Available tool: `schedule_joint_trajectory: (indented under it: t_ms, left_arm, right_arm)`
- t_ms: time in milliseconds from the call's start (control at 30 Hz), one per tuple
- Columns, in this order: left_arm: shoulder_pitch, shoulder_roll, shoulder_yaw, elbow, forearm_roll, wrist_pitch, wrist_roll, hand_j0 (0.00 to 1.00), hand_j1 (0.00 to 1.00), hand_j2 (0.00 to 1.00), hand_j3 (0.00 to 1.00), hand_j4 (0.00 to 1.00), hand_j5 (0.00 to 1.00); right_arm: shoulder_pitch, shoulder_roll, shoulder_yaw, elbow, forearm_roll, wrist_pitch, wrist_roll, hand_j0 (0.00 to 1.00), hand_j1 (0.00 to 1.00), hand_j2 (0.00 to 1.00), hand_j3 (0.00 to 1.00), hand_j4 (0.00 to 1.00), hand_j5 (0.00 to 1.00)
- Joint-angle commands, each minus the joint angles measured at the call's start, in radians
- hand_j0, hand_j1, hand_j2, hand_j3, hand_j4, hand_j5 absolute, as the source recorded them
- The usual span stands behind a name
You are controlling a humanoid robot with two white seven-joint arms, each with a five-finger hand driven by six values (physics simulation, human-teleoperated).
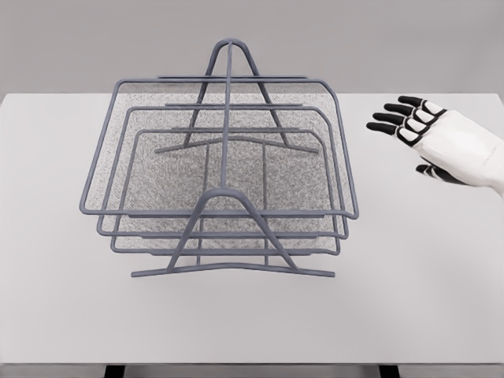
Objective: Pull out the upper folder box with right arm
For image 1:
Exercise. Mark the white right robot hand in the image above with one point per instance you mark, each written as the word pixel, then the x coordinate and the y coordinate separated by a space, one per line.
pixel 453 141

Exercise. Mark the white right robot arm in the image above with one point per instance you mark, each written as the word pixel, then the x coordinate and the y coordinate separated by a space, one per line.
pixel 498 169

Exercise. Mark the grey mesh folder tray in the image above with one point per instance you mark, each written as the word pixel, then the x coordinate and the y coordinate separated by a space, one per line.
pixel 106 157
pixel 138 249
pixel 118 234

